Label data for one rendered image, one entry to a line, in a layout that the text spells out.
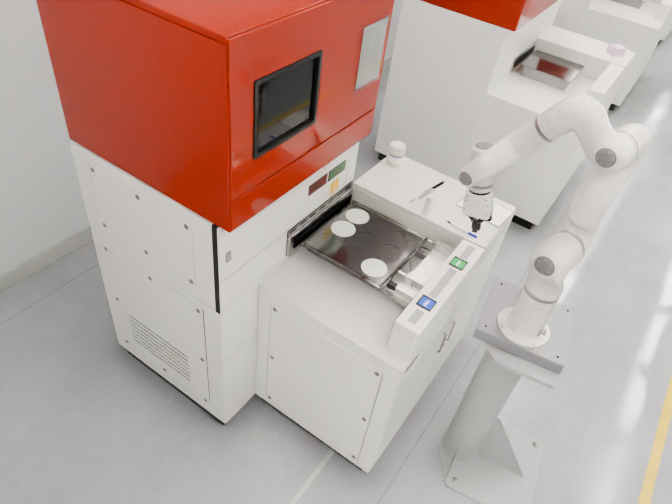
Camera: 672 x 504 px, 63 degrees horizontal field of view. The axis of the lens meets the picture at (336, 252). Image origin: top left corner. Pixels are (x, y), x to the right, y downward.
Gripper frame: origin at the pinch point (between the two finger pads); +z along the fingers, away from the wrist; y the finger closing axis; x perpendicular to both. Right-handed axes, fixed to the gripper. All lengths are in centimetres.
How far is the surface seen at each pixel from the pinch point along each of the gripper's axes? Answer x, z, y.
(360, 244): -14.5, 13.4, -40.8
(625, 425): 54, 129, 68
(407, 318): -41.2, 14.7, -5.3
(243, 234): -59, -13, -57
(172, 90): -71, -64, -61
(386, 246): -8.5, 15.2, -32.5
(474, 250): 6.4, 15.4, -1.9
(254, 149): -61, -46, -44
